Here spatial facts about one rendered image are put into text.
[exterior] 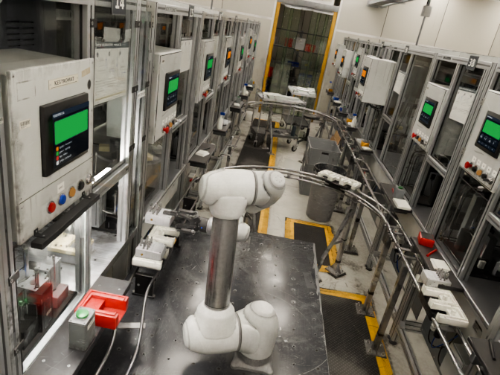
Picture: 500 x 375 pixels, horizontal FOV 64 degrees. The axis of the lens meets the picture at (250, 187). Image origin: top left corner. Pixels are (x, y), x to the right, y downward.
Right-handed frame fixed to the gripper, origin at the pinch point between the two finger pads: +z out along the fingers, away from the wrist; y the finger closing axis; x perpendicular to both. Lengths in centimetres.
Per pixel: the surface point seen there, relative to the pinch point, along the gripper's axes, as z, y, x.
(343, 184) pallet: -113, -16, -150
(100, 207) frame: 35.3, -0.6, 2.0
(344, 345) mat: -123, -102, -51
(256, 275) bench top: -50, -36, -17
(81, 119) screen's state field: 16, 62, 62
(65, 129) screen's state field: 16, 61, 72
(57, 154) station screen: 16, 55, 76
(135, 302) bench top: 6.2, -36.1, 24.3
